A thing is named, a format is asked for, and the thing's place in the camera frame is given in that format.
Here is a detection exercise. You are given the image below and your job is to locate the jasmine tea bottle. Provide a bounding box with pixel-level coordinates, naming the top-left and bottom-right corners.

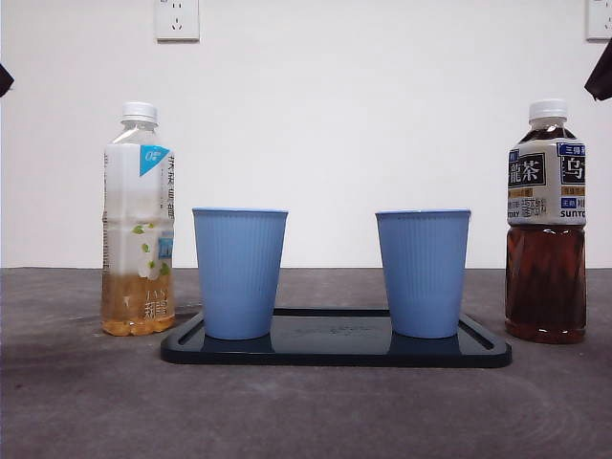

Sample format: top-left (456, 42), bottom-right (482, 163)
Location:
top-left (100, 100), bottom-right (176, 338)

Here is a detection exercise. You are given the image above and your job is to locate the oolong tea bottle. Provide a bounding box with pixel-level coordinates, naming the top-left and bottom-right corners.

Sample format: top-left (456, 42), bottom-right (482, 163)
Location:
top-left (505, 98), bottom-right (588, 344)

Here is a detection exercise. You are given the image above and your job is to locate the blue ribbed cup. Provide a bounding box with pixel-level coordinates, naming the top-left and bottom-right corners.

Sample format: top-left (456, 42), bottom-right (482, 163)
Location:
top-left (375, 208), bottom-right (473, 339)
top-left (191, 207), bottom-right (290, 341)

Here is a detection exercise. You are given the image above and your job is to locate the dark blue tray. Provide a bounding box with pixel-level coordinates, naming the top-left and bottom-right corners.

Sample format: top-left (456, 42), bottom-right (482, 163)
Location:
top-left (159, 308), bottom-right (514, 368)

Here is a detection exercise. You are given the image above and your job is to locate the white wall socket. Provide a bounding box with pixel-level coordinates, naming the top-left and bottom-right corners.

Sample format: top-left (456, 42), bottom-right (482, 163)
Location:
top-left (584, 0), bottom-right (612, 42)
top-left (155, 0), bottom-right (201, 43)

